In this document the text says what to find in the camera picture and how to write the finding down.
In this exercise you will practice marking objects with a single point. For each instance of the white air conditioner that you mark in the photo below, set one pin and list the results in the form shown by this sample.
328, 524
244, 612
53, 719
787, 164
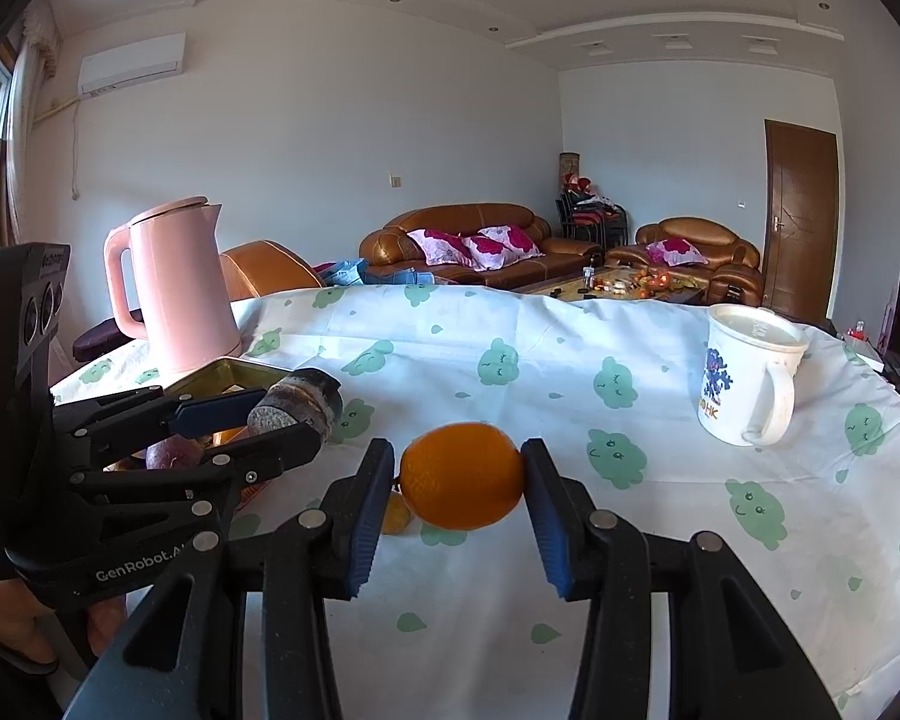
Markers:
132, 64

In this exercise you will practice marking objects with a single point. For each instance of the stacked dark chairs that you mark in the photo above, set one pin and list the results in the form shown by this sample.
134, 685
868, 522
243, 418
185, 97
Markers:
585, 215

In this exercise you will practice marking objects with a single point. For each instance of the pink floral cushion right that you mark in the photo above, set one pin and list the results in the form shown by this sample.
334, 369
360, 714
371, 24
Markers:
496, 247

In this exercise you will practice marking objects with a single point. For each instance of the pink floral cushion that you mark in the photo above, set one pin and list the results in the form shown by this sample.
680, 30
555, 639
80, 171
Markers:
496, 247
442, 248

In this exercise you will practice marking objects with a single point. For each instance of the orange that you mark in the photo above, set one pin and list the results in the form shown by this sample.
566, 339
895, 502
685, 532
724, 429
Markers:
462, 476

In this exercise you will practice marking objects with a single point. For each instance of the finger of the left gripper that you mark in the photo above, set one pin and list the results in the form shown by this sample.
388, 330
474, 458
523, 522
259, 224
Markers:
102, 430
93, 490

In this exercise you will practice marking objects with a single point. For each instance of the purple round passion fruit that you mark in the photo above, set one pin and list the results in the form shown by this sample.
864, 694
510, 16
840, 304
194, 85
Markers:
173, 453

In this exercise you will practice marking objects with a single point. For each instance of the pink cushion on armchair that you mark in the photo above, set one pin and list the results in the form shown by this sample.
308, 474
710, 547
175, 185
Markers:
675, 252

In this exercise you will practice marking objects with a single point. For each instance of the orange leather chair back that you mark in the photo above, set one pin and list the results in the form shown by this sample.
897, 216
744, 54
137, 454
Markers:
260, 268

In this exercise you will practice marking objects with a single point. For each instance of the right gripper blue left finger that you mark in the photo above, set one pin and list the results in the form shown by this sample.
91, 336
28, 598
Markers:
319, 555

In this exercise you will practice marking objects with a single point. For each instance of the white tablecloth green clouds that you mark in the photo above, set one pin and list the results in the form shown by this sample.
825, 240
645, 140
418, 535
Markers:
464, 625

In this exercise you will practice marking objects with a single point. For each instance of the pink electric kettle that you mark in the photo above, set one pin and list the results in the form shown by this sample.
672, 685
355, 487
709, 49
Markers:
167, 288

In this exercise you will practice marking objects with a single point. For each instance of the small yellow fruit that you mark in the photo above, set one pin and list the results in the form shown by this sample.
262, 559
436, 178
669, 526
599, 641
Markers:
397, 516

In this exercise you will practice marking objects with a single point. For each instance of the wooden coffee table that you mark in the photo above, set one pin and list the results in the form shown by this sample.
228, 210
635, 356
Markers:
623, 283

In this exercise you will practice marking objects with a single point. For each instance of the pink floral cushion left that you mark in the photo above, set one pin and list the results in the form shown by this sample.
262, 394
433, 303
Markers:
442, 248

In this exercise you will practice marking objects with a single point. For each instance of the brown wooden door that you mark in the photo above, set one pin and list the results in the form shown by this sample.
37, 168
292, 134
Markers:
800, 245

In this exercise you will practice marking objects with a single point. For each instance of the person left hand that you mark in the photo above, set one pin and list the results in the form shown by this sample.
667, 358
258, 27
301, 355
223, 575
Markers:
20, 612

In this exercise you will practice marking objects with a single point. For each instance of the pink metal tin box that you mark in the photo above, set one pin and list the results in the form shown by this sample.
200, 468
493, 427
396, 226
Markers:
219, 377

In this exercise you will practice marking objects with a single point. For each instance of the brown leather long sofa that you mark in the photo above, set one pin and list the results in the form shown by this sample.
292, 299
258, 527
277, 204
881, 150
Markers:
390, 247

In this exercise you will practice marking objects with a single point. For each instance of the white mug blue print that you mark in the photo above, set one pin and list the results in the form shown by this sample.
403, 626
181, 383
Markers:
748, 381

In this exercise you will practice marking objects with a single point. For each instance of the blue clothing pile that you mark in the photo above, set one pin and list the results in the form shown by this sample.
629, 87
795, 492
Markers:
357, 272

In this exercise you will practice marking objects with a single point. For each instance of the striped cylinder jar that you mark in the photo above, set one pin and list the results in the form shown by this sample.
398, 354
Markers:
305, 396

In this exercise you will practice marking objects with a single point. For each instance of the brown leather armchair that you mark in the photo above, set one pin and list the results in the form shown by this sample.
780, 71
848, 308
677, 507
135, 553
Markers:
704, 249

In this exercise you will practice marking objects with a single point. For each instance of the dark purple stool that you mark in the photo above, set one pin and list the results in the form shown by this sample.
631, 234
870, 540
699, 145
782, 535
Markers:
98, 341

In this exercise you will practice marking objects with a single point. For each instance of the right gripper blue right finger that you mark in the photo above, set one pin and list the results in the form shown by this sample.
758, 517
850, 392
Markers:
594, 555

